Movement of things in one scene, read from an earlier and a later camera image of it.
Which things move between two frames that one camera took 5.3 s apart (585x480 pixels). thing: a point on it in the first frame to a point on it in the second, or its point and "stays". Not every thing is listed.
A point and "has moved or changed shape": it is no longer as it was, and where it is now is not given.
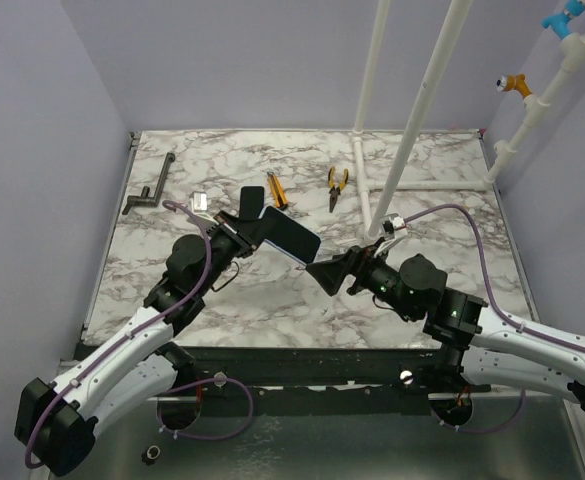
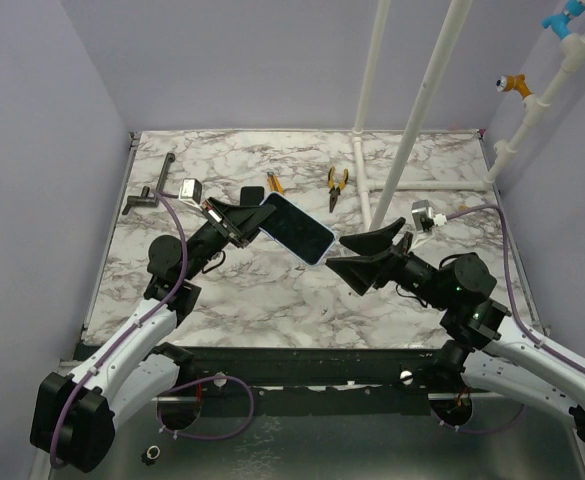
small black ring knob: (150, 455) stays
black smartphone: (251, 202) stays
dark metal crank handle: (144, 199) stays
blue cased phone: (288, 236) has moved or changed shape
